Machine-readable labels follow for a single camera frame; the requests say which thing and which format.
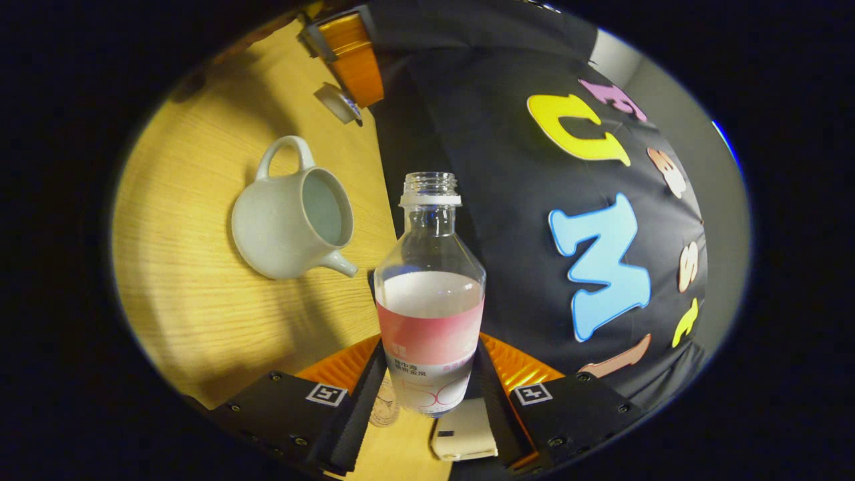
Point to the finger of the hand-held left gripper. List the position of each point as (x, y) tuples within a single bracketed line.
[(357, 60)]

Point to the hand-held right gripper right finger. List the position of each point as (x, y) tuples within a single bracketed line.
[(497, 407)]

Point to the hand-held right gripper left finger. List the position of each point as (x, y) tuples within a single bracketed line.
[(364, 414)]

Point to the round wooden coaster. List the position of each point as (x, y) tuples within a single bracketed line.
[(384, 404)]

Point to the clear water bottle pink label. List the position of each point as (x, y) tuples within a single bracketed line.
[(431, 321)]

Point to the white ceramic teacup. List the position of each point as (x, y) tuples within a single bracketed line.
[(274, 227)]

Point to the white toaster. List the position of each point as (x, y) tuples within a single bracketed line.
[(464, 434)]

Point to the black backdrop cloth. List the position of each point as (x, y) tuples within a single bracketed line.
[(507, 200)]

